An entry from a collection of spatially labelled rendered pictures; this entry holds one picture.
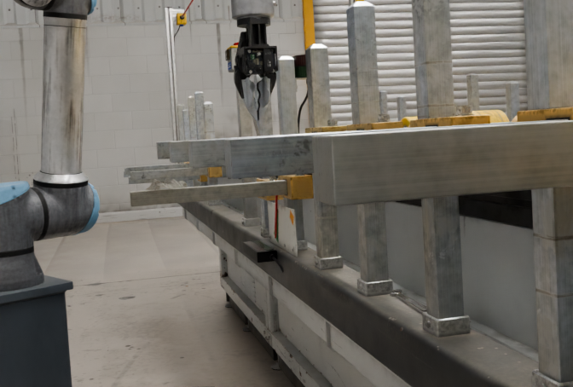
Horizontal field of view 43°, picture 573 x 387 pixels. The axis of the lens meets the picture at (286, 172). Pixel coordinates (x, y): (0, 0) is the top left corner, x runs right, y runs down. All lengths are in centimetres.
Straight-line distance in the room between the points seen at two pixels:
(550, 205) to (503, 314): 57
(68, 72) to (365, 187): 181
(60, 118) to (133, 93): 724
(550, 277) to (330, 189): 43
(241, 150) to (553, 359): 36
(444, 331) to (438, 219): 14
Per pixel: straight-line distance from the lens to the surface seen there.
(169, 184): 155
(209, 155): 80
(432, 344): 93
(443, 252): 93
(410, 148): 32
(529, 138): 35
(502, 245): 123
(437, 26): 93
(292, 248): 158
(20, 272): 205
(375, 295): 118
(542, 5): 71
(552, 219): 71
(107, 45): 938
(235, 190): 157
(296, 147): 56
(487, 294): 129
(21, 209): 205
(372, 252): 117
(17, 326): 204
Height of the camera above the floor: 96
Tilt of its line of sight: 3 degrees down
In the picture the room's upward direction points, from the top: 3 degrees counter-clockwise
